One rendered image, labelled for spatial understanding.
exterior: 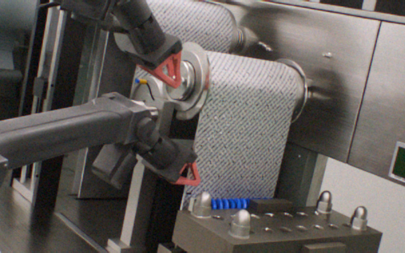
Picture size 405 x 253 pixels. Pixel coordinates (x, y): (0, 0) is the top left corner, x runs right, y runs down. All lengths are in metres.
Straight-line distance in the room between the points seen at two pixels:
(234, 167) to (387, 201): 2.94
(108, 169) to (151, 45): 0.22
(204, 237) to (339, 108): 0.44
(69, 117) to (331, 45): 0.69
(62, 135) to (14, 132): 0.09
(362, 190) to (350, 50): 2.94
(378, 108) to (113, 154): 0.54
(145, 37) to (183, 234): 0.35
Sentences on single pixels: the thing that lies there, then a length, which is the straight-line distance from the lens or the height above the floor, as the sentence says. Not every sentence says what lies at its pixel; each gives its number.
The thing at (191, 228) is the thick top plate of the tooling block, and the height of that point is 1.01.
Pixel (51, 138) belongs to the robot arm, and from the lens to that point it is 0.90.
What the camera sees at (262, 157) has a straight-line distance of 1.35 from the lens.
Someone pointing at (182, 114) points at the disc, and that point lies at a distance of 1.26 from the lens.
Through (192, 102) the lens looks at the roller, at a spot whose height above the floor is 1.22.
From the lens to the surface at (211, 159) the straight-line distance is 1.26.
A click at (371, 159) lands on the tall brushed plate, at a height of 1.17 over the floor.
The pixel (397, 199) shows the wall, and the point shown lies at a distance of 4.16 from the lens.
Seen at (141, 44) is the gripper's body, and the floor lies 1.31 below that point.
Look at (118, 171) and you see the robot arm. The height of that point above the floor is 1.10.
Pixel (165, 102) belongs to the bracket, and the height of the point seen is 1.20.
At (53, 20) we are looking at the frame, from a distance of 1.52.
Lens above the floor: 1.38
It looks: 9 degrees down
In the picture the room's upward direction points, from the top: 12 degrees clockwise
